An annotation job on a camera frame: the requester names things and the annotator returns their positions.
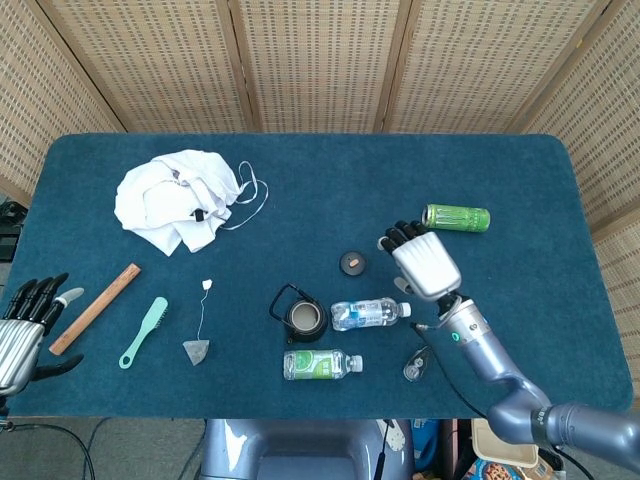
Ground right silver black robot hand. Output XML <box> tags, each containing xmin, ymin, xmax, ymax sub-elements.
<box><xmin>377</xmin><ymin>219</ymin><xmax>462</xmax><ymax>302</ymax></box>

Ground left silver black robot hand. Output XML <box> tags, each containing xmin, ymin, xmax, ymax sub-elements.
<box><xmin>0</xmin><ymin>272</ymin><xmax>85</xmax><ymax>397</ymax></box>

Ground black teapot with handle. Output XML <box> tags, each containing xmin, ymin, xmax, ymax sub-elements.
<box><xmin>269</xmin><ymin>283</ymin><xmax>330</xmax><ymax>345</ymax></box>

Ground grey tea bag with string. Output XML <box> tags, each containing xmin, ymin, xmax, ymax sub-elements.
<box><xmin>181</xmin><ymin>278</ymin><xmax>214</xmax><ymax>367</ymax></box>

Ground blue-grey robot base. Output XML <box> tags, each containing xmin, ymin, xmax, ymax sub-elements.
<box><xmin>199</xmin><ymin>418</ymin><xmax>416</xmax><ymax>480</ymax></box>

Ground black round lid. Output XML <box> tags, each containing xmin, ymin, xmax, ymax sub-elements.
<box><xmin>338</xmin><ymin>250</ymin><xmax>370</xmax><ymax>277</ymax></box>

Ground blue plastic bag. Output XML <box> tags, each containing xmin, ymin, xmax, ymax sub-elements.
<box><xmin>410</xmin><ymin>418</ymin><xmax>441</xmax><ymax>472</ymax></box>

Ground green drink can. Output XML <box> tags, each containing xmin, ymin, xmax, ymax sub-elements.
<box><xmin>421</xmin><ymin>203</ymin><xmax>492</xmax><ymax>233</ymax></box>

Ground clear bottle blue label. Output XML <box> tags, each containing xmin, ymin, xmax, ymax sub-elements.
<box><xmin>330</xmin><ymin>297</ymin><xmax>413</xmax><ymax>333</ymax></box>

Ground wooden ruler stick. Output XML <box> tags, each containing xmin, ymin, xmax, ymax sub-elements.
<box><xmin>48</xmin><ymin>263</ymin><xmax>142</xmax><ymax>357</ymax></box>

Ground clear correction tape dispenser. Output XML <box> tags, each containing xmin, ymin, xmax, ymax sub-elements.
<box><xmin>402</xmin><ymin>345</ymin><xmax>433</xmax><ymax>384</ymax></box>

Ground black equipment box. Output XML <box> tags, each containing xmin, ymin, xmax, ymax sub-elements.
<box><xmin>0</xmin><ymin>199</ymin><xmax>24</xmax><ymax>262</ymax></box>

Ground mint green brush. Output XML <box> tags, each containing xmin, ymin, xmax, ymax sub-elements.
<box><xmin>118</xmin><ymin>296</ymin><xmax>170</xmax><ymax>371</ymax></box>

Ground clear bottle green label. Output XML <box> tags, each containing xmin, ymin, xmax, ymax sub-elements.
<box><xmin>282</xmin><ymin>349</ymin><xmax>365</xmax><ymax>382</ymax></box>

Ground beige takeout container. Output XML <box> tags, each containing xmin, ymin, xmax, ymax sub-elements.
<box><xmin>470</xmin><ymin>418</ymin><xmax>540</xmax><ymax>469</ymax></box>

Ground blue cookie box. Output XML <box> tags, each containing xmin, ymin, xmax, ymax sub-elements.
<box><xmin>467</xmin><ymin>457</ymin><xmax>539</xmax><ymax>480</ymax></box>

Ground woven wooden folding screen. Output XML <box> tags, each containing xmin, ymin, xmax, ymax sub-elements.
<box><xmin>0</xmin><ymin>0</ymin><xmax>640</xmax><ymax>416</ymax></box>

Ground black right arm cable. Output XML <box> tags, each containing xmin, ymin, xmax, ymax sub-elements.
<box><xmin>409</xmin><ymin>322</ymin><xmax>596</xmax><ymax>480</ymax></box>

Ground white cloth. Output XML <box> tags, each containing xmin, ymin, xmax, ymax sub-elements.
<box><xmin>113</xmin><ymin>149</ymin><xmax>270</xmax><ymax>258</ymax></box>

